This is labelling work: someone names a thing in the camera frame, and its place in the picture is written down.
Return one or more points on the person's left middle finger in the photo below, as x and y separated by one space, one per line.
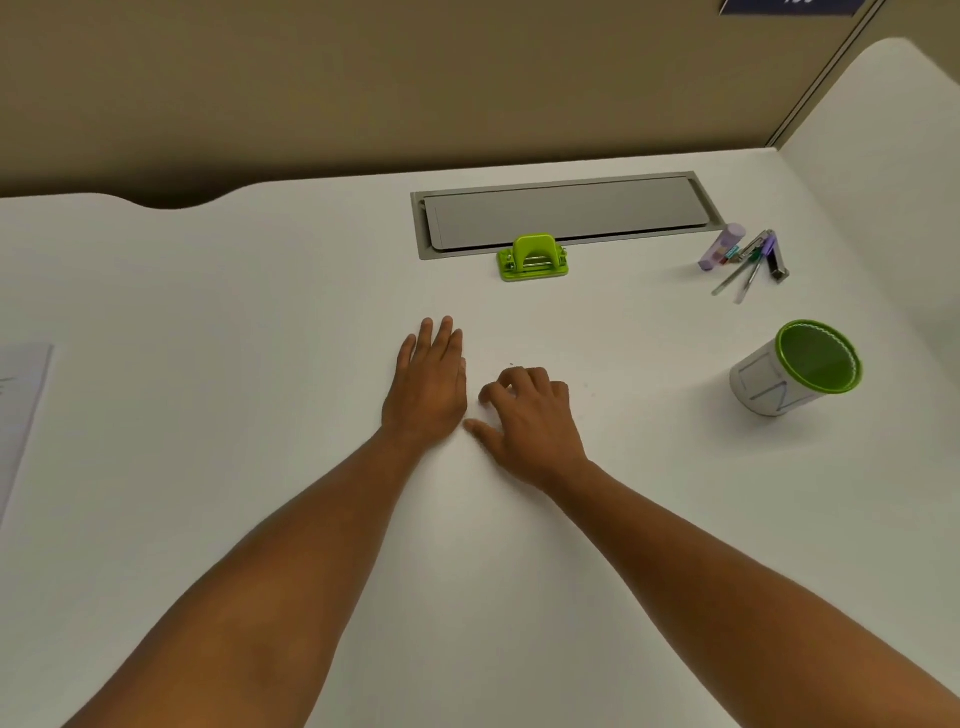
444 337

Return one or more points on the person's left little finger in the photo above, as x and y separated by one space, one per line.
406 351

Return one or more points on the person's right thumb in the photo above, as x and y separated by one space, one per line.
481 436

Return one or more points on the person's right middle finger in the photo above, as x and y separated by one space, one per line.
527 375

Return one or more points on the grey partition post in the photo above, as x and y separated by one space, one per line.
825 71

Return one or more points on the white paper sheet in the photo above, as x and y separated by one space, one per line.
19 405

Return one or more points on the green hole punch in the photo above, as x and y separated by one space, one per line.
534 259

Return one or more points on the purple and black stapler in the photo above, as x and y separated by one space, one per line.
777 262

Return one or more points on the dark blue wall sign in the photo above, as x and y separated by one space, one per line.
787 6

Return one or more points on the person's right hand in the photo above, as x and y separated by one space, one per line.
536 442

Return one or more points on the person's left hand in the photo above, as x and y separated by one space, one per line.
426 397

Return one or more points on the person's right forearm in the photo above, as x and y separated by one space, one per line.
750 607

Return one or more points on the green pen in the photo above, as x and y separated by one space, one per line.
752 276

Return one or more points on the white cup with green inside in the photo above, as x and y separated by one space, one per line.
780 382

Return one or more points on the person's left forearm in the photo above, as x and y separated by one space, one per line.
247 600

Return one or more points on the purple glue stick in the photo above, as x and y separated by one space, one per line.
721 247

